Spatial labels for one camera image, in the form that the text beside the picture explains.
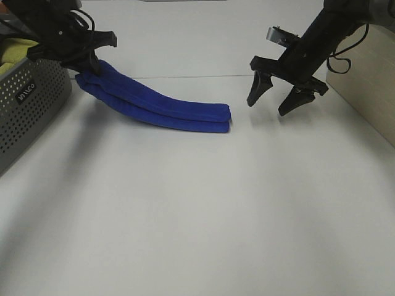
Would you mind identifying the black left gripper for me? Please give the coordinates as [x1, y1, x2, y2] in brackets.
[26, 12, 117, 75]

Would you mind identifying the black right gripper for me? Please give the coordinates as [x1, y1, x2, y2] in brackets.
[247, 39, 328, 116]

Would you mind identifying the blue towel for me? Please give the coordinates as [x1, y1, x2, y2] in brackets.
[75, 60, 231, 133]

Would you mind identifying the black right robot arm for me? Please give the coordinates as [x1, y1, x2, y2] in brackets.
[247, 1, 394, 116]

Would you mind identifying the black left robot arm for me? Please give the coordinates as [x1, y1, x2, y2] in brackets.
[3, 1, 117, 76]

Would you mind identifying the grey perforated basket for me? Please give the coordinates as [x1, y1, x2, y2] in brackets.
[1, 56, 72, 173]

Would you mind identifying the yellow-green towel in basket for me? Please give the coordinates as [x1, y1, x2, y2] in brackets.
[1, 38, 38, 75]

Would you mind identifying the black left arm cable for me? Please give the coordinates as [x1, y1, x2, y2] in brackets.
[60, 7, 102, 72]

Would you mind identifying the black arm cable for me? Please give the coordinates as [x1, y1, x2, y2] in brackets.
[60, 7, 102, 72]
[326, 23, 370, 76]

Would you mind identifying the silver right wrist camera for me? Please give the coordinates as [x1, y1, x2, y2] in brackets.
[266, 27, 300, 47]

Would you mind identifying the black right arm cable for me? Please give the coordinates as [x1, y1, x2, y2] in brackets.
[326, 23, 370, 76]

